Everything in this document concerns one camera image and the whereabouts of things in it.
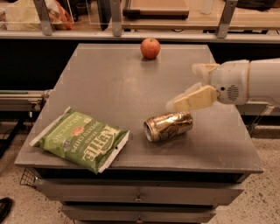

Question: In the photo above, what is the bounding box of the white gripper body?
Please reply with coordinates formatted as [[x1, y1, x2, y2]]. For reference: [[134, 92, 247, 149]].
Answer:
[[210, 59, 249, 105]]

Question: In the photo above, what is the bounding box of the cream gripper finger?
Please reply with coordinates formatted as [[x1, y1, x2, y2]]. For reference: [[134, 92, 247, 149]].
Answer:
[[165, 82, 217, 112], [192, 63, 219, 84]]

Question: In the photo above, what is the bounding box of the orange soda can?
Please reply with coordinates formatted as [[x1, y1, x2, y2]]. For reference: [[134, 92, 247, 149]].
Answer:
[[143, 112, 193, 142]]

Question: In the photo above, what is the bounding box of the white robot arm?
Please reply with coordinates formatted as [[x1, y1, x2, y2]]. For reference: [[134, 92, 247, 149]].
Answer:
[[165, 59, 280, 112]]

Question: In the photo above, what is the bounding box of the red apple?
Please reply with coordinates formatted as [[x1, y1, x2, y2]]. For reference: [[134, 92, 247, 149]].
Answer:
[[140, 38, 161, 60]]

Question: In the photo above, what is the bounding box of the grey drawer cabinet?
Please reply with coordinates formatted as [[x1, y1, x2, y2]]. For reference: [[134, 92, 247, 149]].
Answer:
[[16, 44, 263, 224]]

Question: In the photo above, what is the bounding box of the wooden tray on shelf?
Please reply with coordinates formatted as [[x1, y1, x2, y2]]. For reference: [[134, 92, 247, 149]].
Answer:
[[122, 0, 189, 19]]

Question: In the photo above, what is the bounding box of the upper drawer knob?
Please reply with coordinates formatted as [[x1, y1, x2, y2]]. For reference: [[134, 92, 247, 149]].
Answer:
[[134, 194, 144, 203]]

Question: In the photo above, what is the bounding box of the drawer knob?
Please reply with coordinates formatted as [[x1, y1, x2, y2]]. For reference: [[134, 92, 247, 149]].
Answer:
[[134, 194, 144, 203], [136, 216, 144, 224]]

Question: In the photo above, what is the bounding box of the green Kettle chips bag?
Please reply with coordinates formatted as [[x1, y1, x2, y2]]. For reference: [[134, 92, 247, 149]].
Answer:
[[30, 107, 130, 174]]

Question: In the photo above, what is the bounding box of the lower drawer knob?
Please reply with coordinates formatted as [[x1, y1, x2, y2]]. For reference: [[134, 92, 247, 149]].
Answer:
[[136, 216, 144, 224]]

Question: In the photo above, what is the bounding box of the orange snack bag on shelf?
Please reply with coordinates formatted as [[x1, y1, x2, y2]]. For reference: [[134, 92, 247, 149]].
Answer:
[[45, 0, 74, 31]]

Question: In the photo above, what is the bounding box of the clear plastic bin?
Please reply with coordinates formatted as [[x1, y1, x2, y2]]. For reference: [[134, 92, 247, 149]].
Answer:
[[0, 0, 74, 32]]

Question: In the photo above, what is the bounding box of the black shoe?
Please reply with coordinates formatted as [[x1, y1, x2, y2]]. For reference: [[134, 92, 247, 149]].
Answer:
[[0, 197, 12, 223]]

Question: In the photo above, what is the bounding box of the wire mesh basket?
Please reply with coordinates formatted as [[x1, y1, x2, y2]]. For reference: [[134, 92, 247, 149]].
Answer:
[[19, 168, 37, 188]]

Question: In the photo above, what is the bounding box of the metal rail left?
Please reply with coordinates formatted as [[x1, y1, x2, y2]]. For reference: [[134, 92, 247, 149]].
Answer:
[[0, 89, 52, 112]]

